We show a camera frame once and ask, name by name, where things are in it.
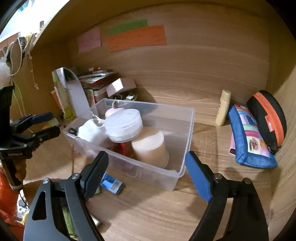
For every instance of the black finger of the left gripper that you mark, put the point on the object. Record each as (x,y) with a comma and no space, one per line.
(22,124)
(35,139)

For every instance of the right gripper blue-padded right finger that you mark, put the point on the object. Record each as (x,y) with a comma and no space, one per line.
(247,219)

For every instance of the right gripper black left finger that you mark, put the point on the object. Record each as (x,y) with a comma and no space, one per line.
(46,220)

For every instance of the blue card packet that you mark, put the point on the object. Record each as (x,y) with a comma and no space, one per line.
(111,184)

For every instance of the white round jar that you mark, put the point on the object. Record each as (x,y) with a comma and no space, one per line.
(124,125)

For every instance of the beige round container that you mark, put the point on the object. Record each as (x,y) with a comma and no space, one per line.
(149,147)

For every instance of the yellow-green spray bottle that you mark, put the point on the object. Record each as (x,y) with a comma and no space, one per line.
(59,81)

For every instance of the orange booklet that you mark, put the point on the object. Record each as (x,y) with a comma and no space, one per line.
(56,98)

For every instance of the white cloth item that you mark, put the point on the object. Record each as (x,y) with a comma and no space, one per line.
(93,131)

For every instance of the orange sleeve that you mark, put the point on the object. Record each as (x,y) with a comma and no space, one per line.
(8,207)

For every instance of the fruit pattern box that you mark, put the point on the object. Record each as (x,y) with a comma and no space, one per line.
(90,96)

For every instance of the red pouch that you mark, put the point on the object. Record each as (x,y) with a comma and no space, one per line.
(121,148)

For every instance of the pink phone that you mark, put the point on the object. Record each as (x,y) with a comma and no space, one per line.
(232,146)

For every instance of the blue patchwork pouch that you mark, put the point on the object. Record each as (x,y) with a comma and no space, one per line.
(251,150)

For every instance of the stack of books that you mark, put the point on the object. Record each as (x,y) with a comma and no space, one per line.
(96,82)

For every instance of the clear plastic storage bin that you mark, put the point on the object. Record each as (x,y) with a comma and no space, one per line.
(175,122)

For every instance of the small pink-white box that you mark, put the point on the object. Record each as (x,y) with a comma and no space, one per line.
(120,85)

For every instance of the clear bowl with clips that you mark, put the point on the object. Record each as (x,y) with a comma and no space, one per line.
(129,96)

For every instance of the pink paper note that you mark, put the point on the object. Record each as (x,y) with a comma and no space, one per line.
(89,40)

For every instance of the black orange zip case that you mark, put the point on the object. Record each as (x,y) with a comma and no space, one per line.
(270,118)

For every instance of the green paper note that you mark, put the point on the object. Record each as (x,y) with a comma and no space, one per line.
(128,26)

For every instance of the cream lotion tube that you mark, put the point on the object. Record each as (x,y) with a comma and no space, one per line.
(223,107)

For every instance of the orange paper note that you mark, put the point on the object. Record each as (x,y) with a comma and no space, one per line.
(145,36)

